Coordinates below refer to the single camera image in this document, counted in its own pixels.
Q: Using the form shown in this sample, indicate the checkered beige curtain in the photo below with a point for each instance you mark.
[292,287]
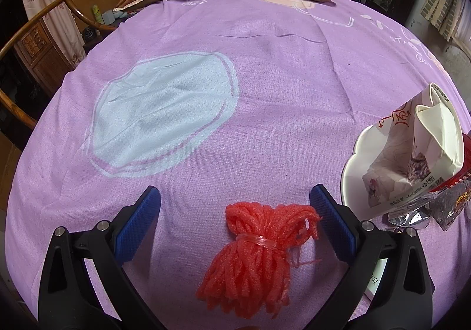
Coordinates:
[441,6]

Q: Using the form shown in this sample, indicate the red yarn bundle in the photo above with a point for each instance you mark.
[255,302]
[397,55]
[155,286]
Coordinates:
[254,263]

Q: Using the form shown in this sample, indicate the printed white paper cup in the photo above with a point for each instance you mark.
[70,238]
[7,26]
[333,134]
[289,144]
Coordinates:
[397,153]

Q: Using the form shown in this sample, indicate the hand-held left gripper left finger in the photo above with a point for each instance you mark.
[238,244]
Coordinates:
[138,227]

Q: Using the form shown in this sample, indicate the green white printed packet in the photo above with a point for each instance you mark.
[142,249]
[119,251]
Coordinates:
[376,278]

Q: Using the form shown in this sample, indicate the red foil snack bag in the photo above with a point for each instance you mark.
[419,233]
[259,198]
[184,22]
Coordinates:
[449,205]

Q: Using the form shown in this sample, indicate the carved wooden armchair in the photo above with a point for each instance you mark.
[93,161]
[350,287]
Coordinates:
[40,50]

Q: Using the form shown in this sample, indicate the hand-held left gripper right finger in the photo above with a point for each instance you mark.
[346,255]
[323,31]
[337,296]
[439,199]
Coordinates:
[333,227]

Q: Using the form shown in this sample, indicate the green spray bottle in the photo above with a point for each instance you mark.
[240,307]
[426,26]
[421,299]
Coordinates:
[97,13]

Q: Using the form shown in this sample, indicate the purple printed tablecloth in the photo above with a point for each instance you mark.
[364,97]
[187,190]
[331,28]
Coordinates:
[257,94]

